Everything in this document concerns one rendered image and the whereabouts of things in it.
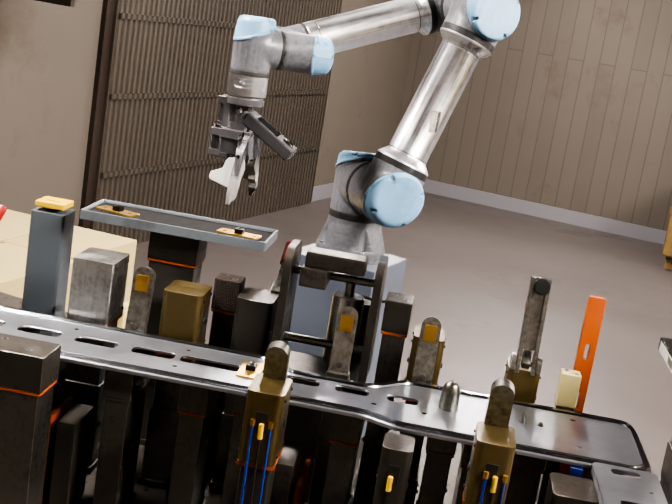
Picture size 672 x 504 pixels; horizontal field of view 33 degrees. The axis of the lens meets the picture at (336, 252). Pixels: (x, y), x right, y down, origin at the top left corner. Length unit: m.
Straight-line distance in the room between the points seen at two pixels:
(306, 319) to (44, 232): 0.58
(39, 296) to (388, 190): 0.73
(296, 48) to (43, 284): 0.69
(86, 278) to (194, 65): 5.25
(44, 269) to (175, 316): 0.37
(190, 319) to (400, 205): 0.50
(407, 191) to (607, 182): 8.25
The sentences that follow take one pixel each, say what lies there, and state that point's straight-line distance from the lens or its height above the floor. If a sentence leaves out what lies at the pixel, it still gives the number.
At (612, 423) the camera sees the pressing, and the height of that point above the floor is 1.00.
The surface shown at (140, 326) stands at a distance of 2.12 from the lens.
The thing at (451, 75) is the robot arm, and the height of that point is 1.52.
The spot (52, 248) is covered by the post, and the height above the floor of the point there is 1.07.
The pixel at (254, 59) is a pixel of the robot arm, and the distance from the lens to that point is 2.17.
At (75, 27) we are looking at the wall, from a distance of 6.34.
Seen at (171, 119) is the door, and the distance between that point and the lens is 7.18.
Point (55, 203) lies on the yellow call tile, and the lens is 2.33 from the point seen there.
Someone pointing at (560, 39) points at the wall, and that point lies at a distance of 10.56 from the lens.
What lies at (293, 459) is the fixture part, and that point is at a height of 0.87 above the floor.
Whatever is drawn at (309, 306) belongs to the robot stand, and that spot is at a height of 0.99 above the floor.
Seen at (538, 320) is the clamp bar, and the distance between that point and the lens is 2.06.
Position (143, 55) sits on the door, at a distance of 6.81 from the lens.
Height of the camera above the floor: 1.63
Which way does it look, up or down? 12 degrees down
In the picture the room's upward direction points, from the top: 9 degrees clockwise
